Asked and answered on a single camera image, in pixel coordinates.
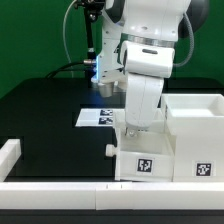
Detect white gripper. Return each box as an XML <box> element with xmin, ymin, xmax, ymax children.
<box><xmin>119</xmin><ymin>41</ymin><xmax>175</xmax><ymax>137</ymax></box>

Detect white drawer with knob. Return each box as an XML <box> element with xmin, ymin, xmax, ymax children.
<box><xmin>105</xmin><ymin>131</ymin><xmax>174</xmax><ymax>182</ymax></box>

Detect large white drawer cabinet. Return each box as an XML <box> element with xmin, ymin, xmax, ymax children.
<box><xmin>161</xmin><ymin>94</ymin><xmax>224</xmax><ymax>182</ymax></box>

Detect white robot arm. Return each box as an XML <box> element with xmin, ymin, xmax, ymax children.
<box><xmin>96</xmin><ymin>0</ymin><xmax>210</xmax><ymax>136</ymax></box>

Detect white marker tag board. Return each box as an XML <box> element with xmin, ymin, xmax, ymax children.
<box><xmin>76</xmin><ymin>108</ymin><xmax>113</xmax><ymax>127</ymax></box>

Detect black cables on table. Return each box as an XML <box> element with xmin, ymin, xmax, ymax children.
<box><xmin>44</xmin><ymin>61</ymin><xmax>98</xmax><ymax>80</ymax></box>

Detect white left rail block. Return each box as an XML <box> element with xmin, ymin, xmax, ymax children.
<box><xmin>0</xmin><ymin>139</ymin><xmax>21</xmax><ymax>183</ymax></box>

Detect black camera stand pole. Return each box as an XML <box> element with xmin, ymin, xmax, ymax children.
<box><xmin>73</xmin><ymin>0</ymin><xmax>105</xmax><ymax>66</ymax></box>

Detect grey cable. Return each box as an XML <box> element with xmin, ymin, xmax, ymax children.
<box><xmin>62</xmin><ymin>0</ymin><xmax>78</xmax><ymax>79</ymax></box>

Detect white front rail bar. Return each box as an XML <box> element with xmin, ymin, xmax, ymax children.
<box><xmin>0</xmin><ymin>182</ymin><xmax>224</xmax><ymax>210</ymax></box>

